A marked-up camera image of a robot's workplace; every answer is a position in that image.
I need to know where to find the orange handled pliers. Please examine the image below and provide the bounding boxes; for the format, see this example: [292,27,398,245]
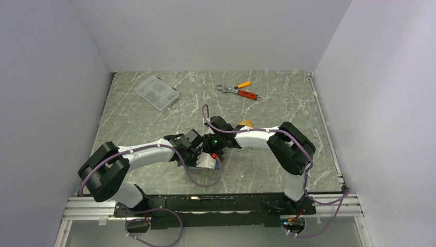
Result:
[216,81,251,94]

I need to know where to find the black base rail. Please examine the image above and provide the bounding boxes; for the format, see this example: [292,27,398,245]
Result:
[114,192,316,230]

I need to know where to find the purple cable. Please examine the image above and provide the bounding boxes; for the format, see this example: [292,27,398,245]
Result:
[202,103,352,239]
[79,143,224,247]

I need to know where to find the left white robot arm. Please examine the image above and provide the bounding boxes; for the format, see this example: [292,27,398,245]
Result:
[78,129,203,216]

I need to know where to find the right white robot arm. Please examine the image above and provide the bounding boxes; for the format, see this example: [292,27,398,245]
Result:
[204,116,316,214]

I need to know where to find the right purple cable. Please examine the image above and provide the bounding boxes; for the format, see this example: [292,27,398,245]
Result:
[202,103,352,239]

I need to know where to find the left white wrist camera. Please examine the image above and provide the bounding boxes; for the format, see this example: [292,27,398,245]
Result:
[196,152,220,170]

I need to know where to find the clear plastic organizer box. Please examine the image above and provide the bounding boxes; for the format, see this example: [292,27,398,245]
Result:
[135,76,179,111]

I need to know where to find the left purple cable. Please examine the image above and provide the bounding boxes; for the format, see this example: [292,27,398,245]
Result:
[79,143,224,247]

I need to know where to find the red adjustable wrench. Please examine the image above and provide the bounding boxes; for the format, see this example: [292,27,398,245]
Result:
[222,88,263,101]

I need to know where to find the grey card holder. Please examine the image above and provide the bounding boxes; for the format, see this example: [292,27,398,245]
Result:
[189,166,219,170]

